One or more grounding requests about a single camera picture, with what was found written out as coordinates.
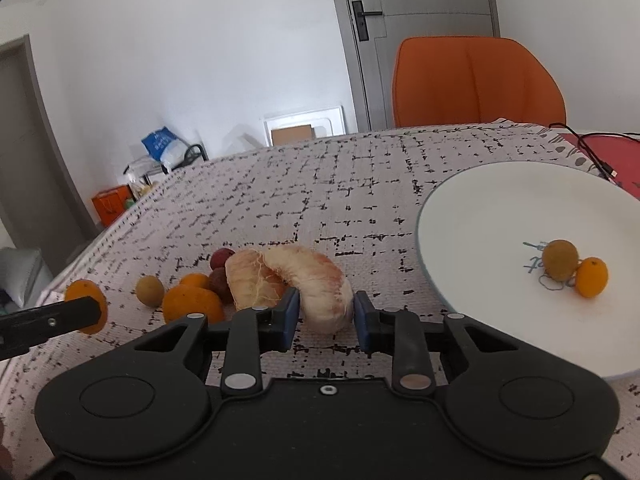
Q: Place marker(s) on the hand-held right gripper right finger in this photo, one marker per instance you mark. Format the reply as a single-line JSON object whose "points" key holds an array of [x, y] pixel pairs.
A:
{"points": [[362, 324]]}

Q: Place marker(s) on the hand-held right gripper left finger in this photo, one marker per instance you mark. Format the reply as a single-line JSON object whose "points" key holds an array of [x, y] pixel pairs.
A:
{"points": [[286, 321]]}

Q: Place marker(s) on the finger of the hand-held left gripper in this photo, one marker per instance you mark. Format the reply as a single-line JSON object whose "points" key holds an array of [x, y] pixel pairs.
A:
{"points": [[55, 321]]}

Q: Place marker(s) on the small orange kumquat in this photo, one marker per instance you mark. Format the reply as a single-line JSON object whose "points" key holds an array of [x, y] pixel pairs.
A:
{"points": [[592, 277], [85, 289], [196, 280]]}

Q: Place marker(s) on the curved peeled pomelo segment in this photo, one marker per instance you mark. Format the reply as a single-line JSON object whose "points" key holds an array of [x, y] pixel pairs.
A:
{"points": [[320, 290]]}

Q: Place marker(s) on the squat peeled pomelo segment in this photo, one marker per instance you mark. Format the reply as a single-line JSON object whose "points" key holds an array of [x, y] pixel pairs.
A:
{"points": [[250, 280]]}

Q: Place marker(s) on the large tangerine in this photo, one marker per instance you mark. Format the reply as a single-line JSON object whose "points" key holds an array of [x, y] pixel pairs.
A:
{"points": [[192, 305]]}

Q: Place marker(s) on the brown-green round fruit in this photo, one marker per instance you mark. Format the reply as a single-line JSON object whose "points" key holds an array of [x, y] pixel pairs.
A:
{"points": [[560, 260], [150, 290]]}

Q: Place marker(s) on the white round plate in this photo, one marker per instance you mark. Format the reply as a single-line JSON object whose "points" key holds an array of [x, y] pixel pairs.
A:
{"points": [[490, 240]]}

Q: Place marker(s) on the grey sofa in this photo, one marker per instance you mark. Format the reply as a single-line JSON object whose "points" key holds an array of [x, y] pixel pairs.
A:
{"points": [[22, 275]]}

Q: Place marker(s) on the orange box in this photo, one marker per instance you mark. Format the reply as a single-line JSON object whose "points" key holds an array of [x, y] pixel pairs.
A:
{"points": [[112, 207]]}

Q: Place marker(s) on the black-speckled white tablecloth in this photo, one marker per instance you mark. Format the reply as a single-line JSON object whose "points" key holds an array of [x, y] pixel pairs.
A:
{"points": [[310, 195]]}

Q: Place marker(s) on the brown doorway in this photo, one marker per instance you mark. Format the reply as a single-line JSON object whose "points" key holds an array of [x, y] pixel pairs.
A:
{"points": [[30, 160]]}

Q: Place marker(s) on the clear plastic bag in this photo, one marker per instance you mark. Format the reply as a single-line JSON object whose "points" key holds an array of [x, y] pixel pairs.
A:
{"points": [[142, 175]]}

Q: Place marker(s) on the brown cardboard piece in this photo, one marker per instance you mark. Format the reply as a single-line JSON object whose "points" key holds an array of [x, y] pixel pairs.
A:
{"points": [[292, 135]]}

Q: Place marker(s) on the blue and white bag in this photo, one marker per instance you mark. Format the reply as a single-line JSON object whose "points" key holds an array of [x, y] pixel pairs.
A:
{"points": [[160, 145]]}

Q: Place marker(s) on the white plastic tray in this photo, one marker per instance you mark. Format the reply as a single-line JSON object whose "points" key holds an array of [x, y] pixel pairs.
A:
{"points": [[327, 120]]}

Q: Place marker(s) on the orange chair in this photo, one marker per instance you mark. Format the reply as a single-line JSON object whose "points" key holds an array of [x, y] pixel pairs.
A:
{"points": [[475, 82]]}

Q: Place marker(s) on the grey door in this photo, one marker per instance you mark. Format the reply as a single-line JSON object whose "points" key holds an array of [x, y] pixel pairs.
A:
{"points": [[425, 0]]}

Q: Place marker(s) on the black metal frame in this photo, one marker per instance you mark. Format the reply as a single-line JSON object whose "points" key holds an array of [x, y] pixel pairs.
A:
{"points": [[192, 155]]}

